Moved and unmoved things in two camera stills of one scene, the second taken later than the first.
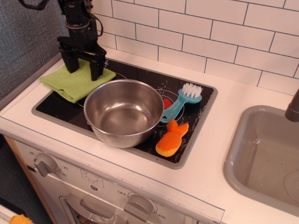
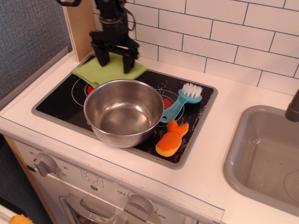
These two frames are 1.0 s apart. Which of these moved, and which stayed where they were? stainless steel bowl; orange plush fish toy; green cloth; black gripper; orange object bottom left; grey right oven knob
Moved: green cloth; black gripper
Stayed: stainless steel bowl; orange plush fish toy; orange object bottom left; grey right oven knob
